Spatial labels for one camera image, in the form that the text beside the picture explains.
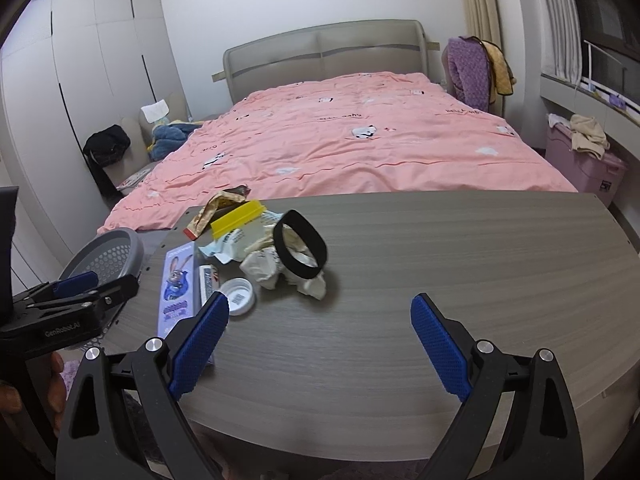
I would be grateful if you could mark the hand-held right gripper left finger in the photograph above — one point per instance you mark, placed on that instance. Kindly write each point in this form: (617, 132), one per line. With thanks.
(200, 345)

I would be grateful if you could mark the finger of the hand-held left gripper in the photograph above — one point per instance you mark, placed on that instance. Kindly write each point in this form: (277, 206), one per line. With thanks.
(117, 294)
(75, 282)

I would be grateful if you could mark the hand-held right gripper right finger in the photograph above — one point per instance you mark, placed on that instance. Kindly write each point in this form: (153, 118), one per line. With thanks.
(440, 350)

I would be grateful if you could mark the grey mesh trash basket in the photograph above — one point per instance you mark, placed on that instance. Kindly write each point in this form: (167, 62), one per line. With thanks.
(112, 255)

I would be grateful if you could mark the light blue white wrapper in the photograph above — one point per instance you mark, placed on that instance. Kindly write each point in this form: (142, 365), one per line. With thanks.
(225, 247)

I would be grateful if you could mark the cream red candy wrapper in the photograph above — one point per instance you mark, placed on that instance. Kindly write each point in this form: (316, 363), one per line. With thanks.
(210, 212)

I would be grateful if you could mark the person's left hand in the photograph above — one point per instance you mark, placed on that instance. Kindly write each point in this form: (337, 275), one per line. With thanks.
(56, 380)

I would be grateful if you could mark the cartoon print toothpaste box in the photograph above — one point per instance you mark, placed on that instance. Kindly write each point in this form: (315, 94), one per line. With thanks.
(175, 285)

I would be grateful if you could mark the white bottle cap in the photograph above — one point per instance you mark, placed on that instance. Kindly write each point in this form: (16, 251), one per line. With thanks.
(239, 297)

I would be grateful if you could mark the small white red box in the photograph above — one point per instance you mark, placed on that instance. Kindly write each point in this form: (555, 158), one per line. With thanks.
(207, 280)

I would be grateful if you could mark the crumpled white tissue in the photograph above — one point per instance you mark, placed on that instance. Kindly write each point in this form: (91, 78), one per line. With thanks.
(260, 270)

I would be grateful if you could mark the magazine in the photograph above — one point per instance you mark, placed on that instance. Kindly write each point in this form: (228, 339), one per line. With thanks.
(132, 180)

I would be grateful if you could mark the black elastic band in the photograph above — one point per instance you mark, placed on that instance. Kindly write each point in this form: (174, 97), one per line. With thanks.
(300, 272)

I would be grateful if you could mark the yellow plastic strip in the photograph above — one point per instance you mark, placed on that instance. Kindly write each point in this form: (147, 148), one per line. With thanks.
(235, 220)

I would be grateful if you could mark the black bag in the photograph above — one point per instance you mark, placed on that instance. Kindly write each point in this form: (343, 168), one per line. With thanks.
(107, 145)

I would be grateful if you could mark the blue fleece blanket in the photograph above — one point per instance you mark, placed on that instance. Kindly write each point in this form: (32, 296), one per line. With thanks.
(167, 140)

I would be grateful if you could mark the white paper sheet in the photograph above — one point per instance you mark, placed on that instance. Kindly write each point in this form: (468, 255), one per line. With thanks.
(155, 111)

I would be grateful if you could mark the beige bench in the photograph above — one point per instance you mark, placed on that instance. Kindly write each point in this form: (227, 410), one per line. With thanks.
(175, 102)

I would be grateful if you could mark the bed with pink cover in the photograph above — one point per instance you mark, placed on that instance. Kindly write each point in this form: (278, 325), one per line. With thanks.
(350, 150)

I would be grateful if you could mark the grey wardrobe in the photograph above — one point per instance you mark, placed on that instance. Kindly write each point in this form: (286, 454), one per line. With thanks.
(100, 60)

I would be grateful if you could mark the pink storage box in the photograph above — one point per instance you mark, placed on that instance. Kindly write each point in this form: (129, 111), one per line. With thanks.
(575, 170)

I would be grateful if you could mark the white cloth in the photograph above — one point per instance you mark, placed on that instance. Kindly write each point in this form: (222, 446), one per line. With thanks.
(557, 121)

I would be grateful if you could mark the beige cloth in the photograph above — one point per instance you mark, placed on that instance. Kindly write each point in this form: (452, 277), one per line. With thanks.
(587, 132)

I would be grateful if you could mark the purple quilted garment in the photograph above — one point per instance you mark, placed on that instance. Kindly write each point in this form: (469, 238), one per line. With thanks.
(467, 70)

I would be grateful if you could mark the grey window ledge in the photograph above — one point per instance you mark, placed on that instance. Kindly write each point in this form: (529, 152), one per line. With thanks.
(575, 95)

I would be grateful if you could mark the yellow cloth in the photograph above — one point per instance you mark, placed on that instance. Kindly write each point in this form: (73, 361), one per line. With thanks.
(500, 67)

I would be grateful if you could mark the grey upholstered bed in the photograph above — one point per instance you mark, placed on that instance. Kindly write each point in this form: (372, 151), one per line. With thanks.
(320, 55)

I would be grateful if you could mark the white drying rack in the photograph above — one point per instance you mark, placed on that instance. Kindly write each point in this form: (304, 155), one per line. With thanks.
(590, 65)

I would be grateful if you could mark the white sheer curtain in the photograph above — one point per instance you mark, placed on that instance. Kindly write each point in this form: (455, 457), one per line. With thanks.
(555, 20)

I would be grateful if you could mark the beige curtain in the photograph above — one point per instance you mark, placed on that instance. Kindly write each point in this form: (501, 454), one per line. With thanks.
(480, 0)

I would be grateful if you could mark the dark window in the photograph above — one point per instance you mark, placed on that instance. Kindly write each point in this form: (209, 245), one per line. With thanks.
(610, 5)

